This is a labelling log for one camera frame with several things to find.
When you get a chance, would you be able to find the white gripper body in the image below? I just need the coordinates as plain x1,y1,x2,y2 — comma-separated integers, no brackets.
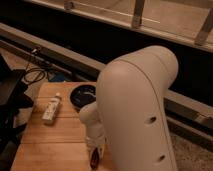
86,133,105,154

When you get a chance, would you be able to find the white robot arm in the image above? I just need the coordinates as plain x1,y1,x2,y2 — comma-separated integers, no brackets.
80,46,178,171

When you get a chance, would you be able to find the dark blue bowl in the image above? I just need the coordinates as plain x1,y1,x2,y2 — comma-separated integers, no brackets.
70,84,96,110

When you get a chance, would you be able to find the white plastic bottle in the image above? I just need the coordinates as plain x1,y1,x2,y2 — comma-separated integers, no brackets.
42,93,61,125

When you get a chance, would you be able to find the black chair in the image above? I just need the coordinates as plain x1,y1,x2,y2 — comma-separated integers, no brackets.
0,53,33,171

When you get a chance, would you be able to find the black cable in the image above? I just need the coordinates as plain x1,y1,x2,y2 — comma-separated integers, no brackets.
22,48,54,85

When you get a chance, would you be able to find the metal railing frame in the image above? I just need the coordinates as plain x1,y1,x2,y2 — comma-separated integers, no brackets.
27,0,213,52

